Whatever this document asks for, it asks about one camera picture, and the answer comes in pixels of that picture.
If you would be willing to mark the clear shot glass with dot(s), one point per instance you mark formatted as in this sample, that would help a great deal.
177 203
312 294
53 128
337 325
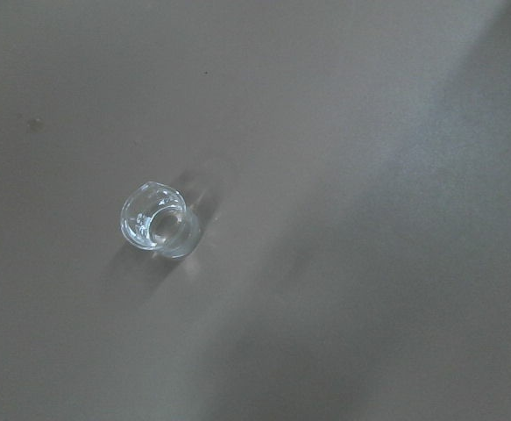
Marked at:
156 218

